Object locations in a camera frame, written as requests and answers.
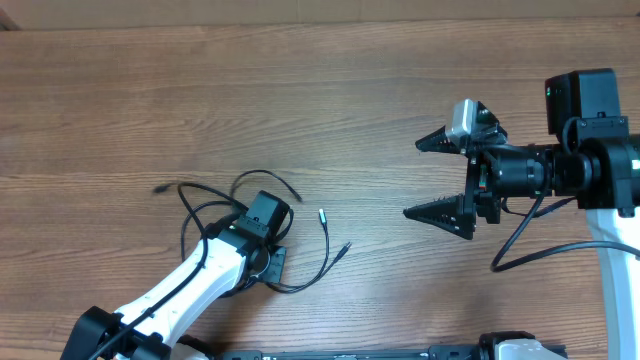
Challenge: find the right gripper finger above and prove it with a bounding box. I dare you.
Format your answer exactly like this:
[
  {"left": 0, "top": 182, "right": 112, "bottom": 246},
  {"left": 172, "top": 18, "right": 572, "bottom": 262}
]
[
  {"left": 403, "top": 194, "right": 475, "bottom": 240},
  {"left": 415, "top": 126, "right": 460, "bottom": 154}
]

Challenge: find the black cable bundle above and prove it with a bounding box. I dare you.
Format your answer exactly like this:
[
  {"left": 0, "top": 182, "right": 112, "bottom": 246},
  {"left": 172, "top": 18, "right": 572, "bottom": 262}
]
[{"left": 152, "top": 169, "right": 304, "bottom": 261}]

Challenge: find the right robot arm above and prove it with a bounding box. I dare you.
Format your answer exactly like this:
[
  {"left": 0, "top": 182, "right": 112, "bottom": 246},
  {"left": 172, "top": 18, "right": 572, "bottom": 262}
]
[{"left": 404, "top": 68, "right": 639, "bottom": 359}]

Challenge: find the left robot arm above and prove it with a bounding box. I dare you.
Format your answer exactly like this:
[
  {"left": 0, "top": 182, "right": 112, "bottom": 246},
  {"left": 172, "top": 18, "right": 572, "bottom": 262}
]
[{"left": 61, "top": 191, "right": 291, "bottom": 360}]

